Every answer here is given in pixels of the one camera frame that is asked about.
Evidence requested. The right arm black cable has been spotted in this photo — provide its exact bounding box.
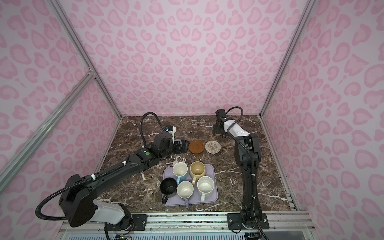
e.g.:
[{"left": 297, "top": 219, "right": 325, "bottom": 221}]
[{"left": 225, "top": 106, "right": 244, "bottom": 142}]

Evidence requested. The lavender rectangular tray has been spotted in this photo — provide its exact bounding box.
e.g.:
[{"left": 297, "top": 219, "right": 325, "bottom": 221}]
[{"left": 163, "top": 164, "right": 219, "bottom": 207}]

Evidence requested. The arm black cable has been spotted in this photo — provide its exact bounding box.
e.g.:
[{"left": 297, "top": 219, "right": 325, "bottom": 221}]
[
  {"left": 225, "top": 106, "right": 244, "bottom": 142},
  {"left": 139, "top": 111, "right": 166, "bottom": 148}
]

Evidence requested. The brown round wooden coaster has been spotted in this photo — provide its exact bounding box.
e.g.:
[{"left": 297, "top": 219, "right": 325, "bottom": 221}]
[{"left": 189, "top": 141, "right": 205, "bottom": 154}]

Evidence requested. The white mug grey handle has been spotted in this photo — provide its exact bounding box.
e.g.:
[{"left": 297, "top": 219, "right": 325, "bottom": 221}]
[{"left": 177, "top": 181, "right": 194, "bottom": 209}]

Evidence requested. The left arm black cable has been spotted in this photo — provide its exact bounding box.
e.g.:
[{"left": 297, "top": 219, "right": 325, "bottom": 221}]
[{"left": 139, "top": 111, "right": 166, "bottom": 148}]

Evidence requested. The left diagonal aluminium beam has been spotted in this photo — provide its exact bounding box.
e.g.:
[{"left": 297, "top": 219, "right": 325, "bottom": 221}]
[{"left": 1, "top": 71, "right": 94, "bottom": 193}]

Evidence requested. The light blue mug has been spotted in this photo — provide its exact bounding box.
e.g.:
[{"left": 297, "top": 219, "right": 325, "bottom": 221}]
[{"left": 173, "top": 163, "right": 189, "bottom": 185}]

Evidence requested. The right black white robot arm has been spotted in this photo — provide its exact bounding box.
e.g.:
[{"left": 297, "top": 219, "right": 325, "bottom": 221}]
[{"left": 213, "top": 106, "right": 263, "bottom": 231}]

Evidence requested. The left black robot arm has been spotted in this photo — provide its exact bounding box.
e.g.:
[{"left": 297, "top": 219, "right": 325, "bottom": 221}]
[{"left": 59, "top": 132, "right": 190, "bottom": 230}]

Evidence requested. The beige tan mug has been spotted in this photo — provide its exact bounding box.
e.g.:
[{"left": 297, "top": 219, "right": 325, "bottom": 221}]
[{"left": 189, "top": 162, "right": 207, "bottom": 186}]

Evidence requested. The black mug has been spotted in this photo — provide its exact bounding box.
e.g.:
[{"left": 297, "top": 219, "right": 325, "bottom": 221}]
[{"left": 160, "top": 178, "right": 178, "bottom": 205}]

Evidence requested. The multicolour zigzag woven coaster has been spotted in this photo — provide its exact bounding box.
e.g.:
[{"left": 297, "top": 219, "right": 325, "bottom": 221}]
[{"left": 205, "top": 141, "right": 221, "bottom": 154}]

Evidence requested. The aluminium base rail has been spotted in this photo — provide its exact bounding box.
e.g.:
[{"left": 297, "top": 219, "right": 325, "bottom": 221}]
[{"left": 56, "top": 211, "right": 319, "bottom": 240}]

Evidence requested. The left rear aluminium post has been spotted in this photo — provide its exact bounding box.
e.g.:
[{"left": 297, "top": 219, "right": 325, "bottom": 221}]
[{"left": 47, "top": 0, "right": 123, "bottom": 120}]

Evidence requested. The white cream mug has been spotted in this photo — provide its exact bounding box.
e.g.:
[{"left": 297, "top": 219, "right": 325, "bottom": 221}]
[{"left": 197, "top": 176, "right": 215, "bottom": 203}]

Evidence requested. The aluminium corner frame post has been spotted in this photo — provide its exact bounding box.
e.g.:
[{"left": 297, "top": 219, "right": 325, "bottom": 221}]
[{"left": 259, "top": 0, "right": 319, "bottom": 119}]

